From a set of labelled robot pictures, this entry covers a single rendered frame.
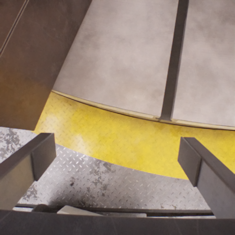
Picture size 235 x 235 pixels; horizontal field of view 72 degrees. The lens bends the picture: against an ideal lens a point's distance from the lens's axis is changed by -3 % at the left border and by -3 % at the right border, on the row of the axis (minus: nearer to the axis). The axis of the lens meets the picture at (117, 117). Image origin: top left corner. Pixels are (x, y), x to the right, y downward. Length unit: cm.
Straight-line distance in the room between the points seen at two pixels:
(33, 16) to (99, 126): 61
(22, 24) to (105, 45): 32
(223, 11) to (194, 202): 88
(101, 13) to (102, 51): 18
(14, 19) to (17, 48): 8
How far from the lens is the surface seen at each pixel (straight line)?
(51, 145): 16
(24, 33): 58
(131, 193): 97
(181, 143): 16
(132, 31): 77
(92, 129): 97
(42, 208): 101
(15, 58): 57
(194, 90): 68
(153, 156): 93
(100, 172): 97
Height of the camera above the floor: 93
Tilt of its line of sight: 79 degrees down
